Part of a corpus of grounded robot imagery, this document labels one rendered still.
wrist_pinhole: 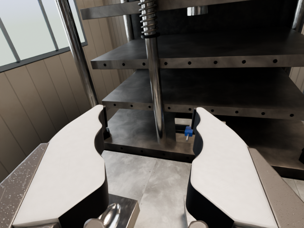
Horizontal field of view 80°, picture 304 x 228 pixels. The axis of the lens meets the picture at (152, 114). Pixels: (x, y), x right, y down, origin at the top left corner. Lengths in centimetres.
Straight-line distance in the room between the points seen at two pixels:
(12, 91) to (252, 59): 217
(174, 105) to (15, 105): 182
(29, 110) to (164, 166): 186
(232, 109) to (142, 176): 56
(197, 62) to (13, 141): 210
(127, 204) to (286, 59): 85
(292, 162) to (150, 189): 71
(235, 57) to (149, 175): 67
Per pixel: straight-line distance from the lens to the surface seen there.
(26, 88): 245
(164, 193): 88
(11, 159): 254
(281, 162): 113
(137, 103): 108
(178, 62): 91
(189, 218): 70
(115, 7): 101
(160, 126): 105
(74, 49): 107
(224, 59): 89
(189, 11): 115
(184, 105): 100
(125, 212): 78
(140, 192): 90
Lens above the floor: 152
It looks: 31 degrees down
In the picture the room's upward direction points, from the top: 8 degrees counter-clockwise
